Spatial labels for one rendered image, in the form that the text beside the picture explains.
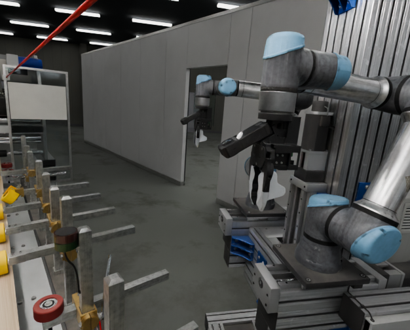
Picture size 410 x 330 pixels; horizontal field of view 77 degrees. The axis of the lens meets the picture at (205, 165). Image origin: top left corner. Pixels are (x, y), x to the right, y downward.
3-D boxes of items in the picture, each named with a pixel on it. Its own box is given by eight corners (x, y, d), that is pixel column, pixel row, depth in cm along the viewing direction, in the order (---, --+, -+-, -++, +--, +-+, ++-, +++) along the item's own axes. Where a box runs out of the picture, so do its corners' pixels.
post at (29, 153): (37, 210, 204) (32, 150, 193) (37, 212, 201) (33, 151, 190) (31, 211, 202) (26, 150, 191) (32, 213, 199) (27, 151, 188)
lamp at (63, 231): (78, 287, 82) (74, 224, 77) (82, 298, 78) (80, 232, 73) (57, 294, 79) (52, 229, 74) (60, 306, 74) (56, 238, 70)
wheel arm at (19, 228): (113, 211, 141) (113, 205, 140) (115, 213, 138) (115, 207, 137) (-5, 234, 110) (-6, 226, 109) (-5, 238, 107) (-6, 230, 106)
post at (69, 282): (74, 302, 108) (69, 193, 97) (76, 308, 105) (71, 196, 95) (65, 306, 106) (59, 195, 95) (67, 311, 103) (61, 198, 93)
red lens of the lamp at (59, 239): (74, 231, 78) (74, 224, 78) (80, 240, 74) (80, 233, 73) (52, 236, 74) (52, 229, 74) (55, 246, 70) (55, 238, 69)
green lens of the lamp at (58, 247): (75, 239, 79) (74, 232, 78) (80, 248, 74) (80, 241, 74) (52, 244, 75) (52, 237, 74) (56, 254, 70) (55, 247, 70)
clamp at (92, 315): (88, 300, 92) (87, 288, 91) (99, 327, 82) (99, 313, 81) (70, 307, 89) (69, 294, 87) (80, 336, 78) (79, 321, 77)
